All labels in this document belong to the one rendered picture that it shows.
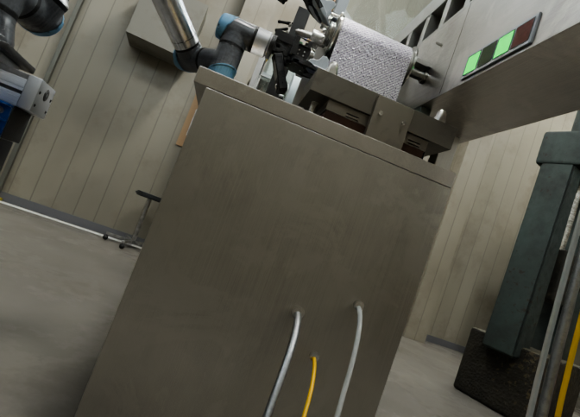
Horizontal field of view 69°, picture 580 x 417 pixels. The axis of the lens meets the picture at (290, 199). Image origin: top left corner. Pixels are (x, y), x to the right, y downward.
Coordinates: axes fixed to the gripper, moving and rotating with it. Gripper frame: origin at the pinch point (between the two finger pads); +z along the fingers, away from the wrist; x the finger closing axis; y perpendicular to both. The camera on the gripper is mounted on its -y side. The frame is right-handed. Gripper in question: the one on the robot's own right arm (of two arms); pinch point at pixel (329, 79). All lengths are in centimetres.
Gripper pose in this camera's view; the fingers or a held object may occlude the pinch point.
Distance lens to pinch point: 130.7
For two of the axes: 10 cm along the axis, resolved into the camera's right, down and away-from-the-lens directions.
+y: 3.5, -9.3, 0.9
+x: -1.7, 0.3, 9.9
